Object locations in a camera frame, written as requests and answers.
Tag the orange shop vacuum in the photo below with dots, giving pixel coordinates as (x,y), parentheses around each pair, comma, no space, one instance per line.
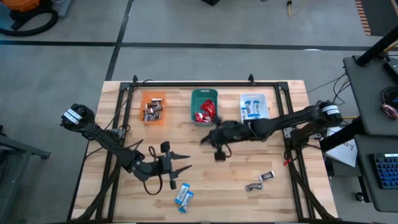
(25,4)

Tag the black caster wheel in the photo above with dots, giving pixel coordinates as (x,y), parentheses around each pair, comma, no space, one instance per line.
(360,197)

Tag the black mat with hazard stripes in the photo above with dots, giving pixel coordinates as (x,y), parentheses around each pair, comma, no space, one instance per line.
(382,15)

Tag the grey metal table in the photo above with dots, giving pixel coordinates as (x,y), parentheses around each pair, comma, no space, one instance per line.
(15,174)

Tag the grey floor box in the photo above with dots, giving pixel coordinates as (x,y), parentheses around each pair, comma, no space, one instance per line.
(64,7)

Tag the silver Hershey's candy bag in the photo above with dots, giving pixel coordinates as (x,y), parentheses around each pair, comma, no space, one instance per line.
(186,202)

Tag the teal plastic basket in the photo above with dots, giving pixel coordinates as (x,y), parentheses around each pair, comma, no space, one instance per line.
(196,102)

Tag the white plastic basket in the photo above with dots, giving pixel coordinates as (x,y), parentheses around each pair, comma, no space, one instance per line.
(264,98)

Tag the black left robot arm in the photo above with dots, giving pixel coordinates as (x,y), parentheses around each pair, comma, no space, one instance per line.
(105,141)

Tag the orange plastic basket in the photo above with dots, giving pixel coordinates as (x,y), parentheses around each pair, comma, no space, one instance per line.
(141,123)

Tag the black backlit keyboard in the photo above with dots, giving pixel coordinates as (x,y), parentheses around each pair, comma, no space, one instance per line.
(385,171)

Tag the brown Hershey's chocolate bar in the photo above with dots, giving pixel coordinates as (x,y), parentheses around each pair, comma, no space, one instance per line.
(151,117)
(158,109)
(266,176)
(157,100)
(253,187)
(150,106)

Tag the grey desk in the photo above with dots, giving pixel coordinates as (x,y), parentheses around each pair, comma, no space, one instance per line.
(362,161)
(367,93)

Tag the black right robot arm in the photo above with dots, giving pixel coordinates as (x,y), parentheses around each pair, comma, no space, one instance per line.
(289,121)

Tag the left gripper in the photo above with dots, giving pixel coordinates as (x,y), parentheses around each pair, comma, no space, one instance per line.
(167,165)

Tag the white blue Hershey's bar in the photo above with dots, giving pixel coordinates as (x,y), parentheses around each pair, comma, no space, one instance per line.
(183,193)
(247,107)
(257,109)
(252,113)
(243,114)

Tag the black stand pole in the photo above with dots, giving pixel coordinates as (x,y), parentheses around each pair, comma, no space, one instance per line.
(376,46)

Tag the black frame clamp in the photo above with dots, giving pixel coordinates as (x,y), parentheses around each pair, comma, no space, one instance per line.
(134,78)
(250,78)

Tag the red white candy wrapper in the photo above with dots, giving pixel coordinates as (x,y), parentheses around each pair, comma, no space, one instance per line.
(199,117)

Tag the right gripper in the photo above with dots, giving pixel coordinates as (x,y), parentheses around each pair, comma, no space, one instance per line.
(233,132)

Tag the white paper sheet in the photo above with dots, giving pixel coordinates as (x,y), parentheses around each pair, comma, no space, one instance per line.
(345,155)

